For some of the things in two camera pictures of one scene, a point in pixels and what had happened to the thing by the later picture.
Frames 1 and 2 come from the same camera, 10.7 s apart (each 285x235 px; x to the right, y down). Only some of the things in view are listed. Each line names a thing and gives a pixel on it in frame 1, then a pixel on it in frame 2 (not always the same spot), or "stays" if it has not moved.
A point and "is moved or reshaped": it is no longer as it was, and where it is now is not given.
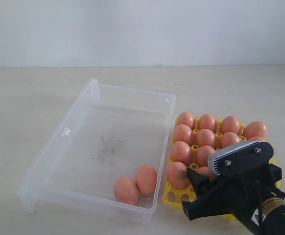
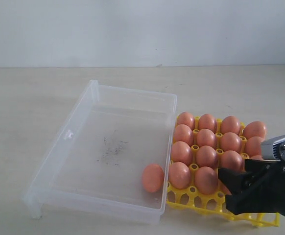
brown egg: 178,175 stays
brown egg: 126,190 is moved or reshaped
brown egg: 207,121 stays
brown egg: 202,155 stays
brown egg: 186,119 stays
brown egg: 146,179 is moved or reshaped
